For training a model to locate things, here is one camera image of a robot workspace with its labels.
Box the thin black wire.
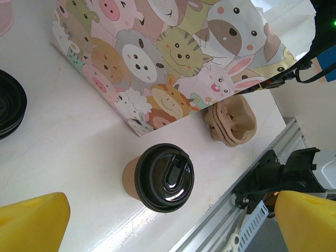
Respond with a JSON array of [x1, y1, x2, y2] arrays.
[[234, 59, 336, 96]]

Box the animal print paper gift bag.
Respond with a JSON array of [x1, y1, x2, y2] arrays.
[[50, 0, 317, 137]]

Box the cardboard cup carrier stack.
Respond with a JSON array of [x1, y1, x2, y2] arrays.
[[202, 94, 257, 148]]

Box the brown paper coffee cup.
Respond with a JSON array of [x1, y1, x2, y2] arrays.
[[121, 154, 148, 199]]

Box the aluminium table rail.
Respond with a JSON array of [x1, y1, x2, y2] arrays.
[[170, 117, 307, 252]]

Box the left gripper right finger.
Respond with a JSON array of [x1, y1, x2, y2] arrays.
[[275, 191, 336, 252]]

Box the white slotted cable duct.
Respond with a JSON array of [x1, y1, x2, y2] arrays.
[[236, 202, 270, 252]]

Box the white handled scissors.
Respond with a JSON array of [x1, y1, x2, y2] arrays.
[[223, 225, 242, 252]]

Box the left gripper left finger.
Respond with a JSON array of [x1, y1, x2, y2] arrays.
[[0, 192, 71, 252]]

